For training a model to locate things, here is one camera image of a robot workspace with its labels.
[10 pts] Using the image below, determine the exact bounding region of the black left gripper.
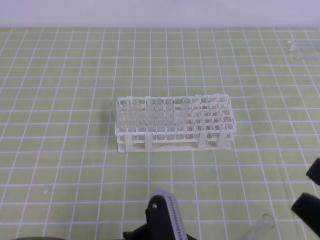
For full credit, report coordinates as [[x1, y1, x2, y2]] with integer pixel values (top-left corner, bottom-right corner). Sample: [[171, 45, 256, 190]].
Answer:
[[122, 195, 201, 240]]

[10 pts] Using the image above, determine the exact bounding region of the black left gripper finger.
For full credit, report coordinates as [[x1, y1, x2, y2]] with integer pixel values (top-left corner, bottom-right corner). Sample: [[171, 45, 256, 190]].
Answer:
[[291, 192, 320, 237]]

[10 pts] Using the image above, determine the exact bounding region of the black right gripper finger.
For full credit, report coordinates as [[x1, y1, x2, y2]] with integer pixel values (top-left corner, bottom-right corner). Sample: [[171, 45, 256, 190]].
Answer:
[[306, 158, 320, 186]]

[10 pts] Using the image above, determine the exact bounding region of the clear glass test tube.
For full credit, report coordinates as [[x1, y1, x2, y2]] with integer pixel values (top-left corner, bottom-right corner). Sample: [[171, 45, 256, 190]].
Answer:
[[245, 214, 276, 240]]

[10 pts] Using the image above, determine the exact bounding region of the white test tube rack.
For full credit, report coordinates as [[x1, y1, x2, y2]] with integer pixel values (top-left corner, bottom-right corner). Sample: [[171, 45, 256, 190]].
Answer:
[[115, 94, 237, 153]]

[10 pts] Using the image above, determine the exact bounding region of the green grid tablecloth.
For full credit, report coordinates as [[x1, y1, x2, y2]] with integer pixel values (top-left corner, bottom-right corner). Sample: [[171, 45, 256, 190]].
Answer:
[[0, 28, 320, 240]]

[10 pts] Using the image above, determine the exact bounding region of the clear tube lying far middle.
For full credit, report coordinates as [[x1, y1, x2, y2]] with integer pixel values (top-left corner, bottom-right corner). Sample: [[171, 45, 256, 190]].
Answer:
[[287, 46, 320, 54]]

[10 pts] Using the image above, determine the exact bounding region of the clear tube lying far top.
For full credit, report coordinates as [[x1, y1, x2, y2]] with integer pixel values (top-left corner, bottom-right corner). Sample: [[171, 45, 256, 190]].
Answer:
[[286, 40, 320, 48]]

